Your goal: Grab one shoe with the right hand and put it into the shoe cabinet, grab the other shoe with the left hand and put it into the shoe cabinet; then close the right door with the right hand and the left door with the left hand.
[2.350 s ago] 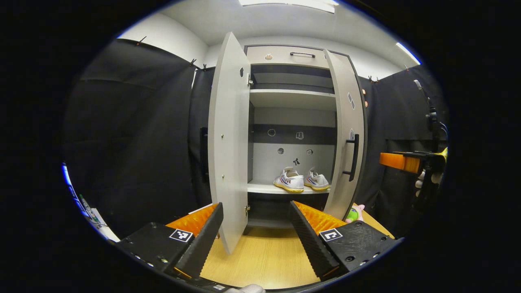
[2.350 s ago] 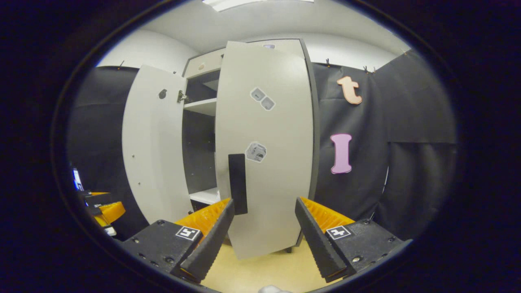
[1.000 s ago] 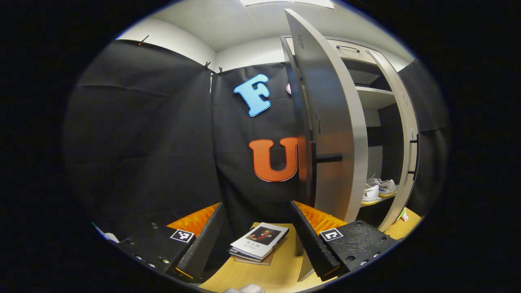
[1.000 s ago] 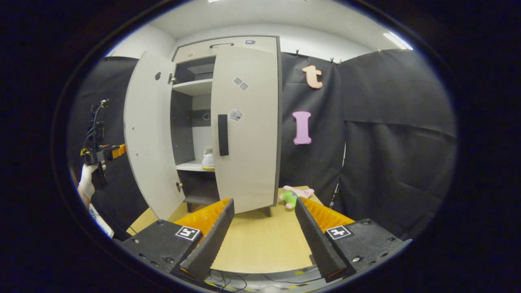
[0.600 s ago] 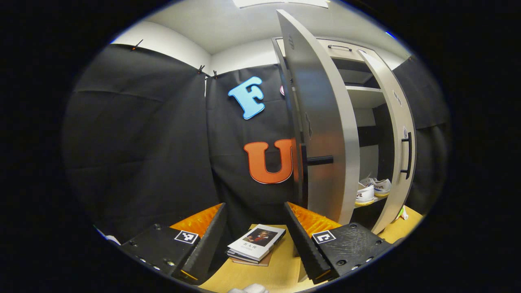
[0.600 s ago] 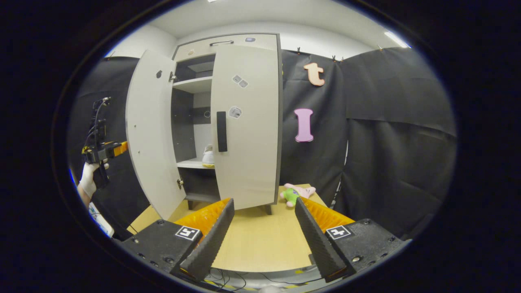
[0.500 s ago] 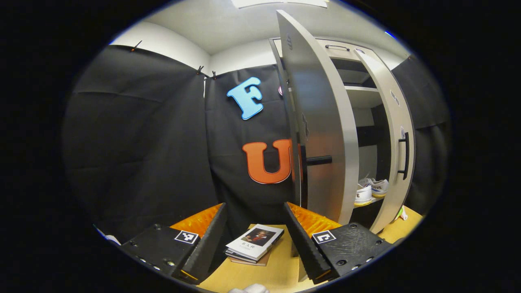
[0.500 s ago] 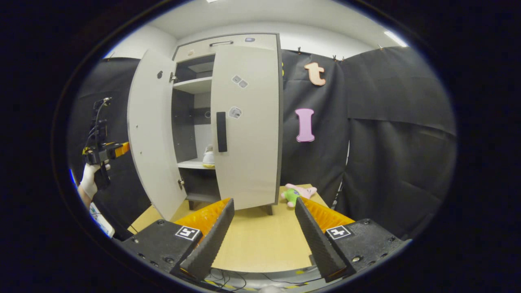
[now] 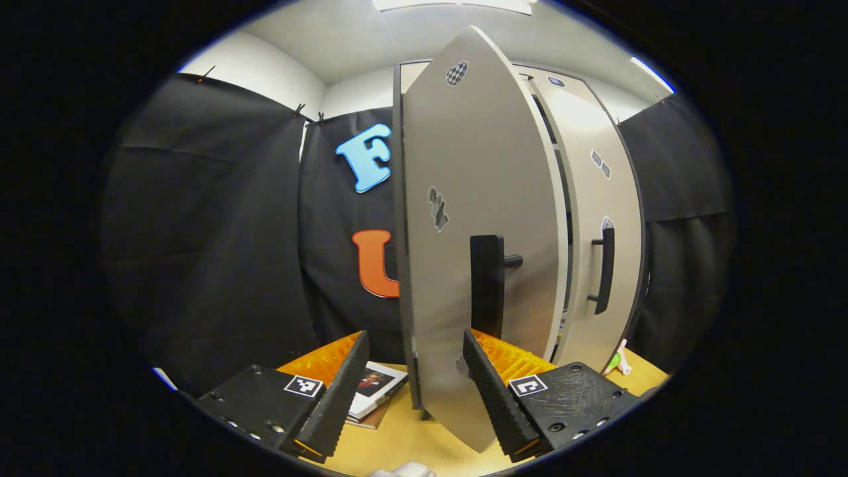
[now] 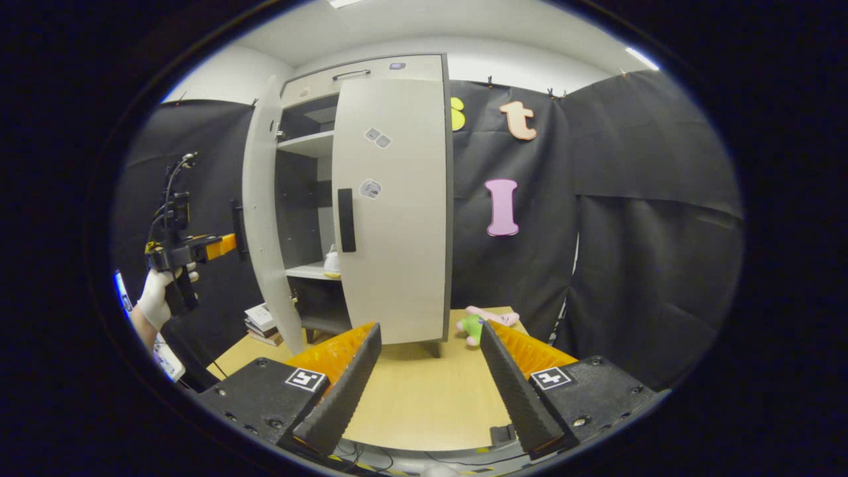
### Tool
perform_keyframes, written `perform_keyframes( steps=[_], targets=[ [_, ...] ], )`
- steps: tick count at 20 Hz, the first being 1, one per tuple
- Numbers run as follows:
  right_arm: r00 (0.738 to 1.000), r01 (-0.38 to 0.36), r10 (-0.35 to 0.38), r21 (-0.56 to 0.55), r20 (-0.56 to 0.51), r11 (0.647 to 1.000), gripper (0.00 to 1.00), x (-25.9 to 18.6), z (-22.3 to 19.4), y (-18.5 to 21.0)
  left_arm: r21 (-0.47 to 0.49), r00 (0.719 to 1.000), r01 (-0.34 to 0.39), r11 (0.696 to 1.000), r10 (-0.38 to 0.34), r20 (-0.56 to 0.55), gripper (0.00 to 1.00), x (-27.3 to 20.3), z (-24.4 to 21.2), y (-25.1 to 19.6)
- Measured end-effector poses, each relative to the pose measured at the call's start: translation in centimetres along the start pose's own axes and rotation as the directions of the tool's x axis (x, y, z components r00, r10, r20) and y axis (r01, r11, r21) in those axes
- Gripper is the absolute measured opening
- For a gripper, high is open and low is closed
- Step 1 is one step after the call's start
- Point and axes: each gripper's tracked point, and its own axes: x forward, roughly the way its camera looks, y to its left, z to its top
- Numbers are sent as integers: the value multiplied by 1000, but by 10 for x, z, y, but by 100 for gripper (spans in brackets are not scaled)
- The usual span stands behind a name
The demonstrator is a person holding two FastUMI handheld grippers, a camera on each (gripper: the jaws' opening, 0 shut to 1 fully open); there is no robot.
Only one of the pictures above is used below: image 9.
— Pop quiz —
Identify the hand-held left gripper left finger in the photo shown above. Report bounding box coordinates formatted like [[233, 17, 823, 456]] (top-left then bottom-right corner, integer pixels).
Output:
[[195, 330, 370, 464]]

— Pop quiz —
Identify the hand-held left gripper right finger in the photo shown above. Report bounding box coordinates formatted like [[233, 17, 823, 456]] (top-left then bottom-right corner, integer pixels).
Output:
[[462, 328, 640, 464]]

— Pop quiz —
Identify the grey shoe cabinet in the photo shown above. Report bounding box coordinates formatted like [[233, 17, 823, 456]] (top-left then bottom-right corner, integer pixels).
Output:
[[392, 60, 650, 411]]

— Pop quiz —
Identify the grey cabinet door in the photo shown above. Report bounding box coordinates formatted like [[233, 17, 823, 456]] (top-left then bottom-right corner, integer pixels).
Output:
[[530, 79, 647, 375], [401, 25, 570, 454]]

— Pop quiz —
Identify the grey cabinet drawer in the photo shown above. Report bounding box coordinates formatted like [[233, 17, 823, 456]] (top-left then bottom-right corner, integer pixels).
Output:
[[517, 65, 587, 90]]

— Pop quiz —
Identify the brown book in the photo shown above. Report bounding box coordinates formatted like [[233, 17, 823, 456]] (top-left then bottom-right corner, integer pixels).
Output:
[[344, 397, 392, 430]]

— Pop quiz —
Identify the white portrait book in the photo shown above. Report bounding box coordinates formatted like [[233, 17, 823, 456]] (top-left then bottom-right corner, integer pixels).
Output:
[[348, 361, 409, 419]]

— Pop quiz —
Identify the pink starfish plush toy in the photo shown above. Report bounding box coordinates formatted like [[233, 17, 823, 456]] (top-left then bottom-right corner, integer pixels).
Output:
[[603, 339, 631, 376]]

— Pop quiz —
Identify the black backdrop cloth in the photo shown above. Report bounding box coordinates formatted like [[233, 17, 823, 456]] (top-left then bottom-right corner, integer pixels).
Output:
[[99, 73, 736, 398]]

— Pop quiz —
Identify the black left door handle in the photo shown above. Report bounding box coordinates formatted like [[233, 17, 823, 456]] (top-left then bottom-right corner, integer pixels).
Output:
[[470, 235, 524, 339]]

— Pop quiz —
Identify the black door handle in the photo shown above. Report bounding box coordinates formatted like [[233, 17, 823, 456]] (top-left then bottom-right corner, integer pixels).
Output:
[[470, 235, 524, 339], [588, 227, 615, 315]]

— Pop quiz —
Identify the black right door handle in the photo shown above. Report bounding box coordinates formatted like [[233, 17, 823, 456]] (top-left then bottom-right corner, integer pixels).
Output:
[[588, 227, 615, 315]]

